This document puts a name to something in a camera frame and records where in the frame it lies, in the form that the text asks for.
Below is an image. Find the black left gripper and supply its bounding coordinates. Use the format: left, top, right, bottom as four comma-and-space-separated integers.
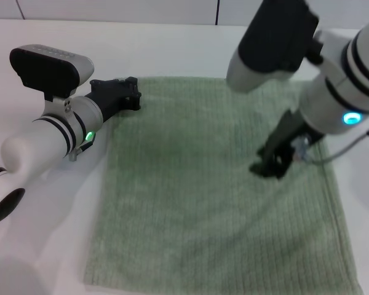
84, 76, 142, 123

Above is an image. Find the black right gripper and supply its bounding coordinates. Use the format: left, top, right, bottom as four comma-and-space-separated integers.
248, 108, 327, 180

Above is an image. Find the green terry towel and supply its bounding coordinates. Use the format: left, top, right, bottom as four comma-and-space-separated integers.
84, 76, 364, 295

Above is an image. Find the right arm connector cable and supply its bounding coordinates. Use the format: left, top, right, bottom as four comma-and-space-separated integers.
293, 122, 369, 165

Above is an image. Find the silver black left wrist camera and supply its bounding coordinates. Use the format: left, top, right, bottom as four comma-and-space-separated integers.
9, 45, 95, 103

